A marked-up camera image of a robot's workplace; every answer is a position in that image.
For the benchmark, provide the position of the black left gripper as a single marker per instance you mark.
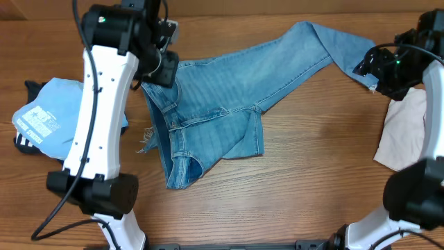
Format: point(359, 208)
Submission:
point(168, 76)

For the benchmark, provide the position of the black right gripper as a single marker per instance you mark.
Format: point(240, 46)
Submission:
point(371, 62)

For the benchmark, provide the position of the blue denim jeans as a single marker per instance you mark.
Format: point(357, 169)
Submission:
point(213, 109)

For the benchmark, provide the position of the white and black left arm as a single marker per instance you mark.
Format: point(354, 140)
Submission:
point(125, 45)

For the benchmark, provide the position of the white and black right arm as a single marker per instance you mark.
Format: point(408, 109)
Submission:
point(413, 196)

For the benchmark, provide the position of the beige folded cloth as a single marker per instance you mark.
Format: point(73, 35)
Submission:
point(403, 132)

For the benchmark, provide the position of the light blue printed t-shirt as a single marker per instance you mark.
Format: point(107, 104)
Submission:
point(48, 118)

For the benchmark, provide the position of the black folded garment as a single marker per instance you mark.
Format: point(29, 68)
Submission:
point(27, 146)

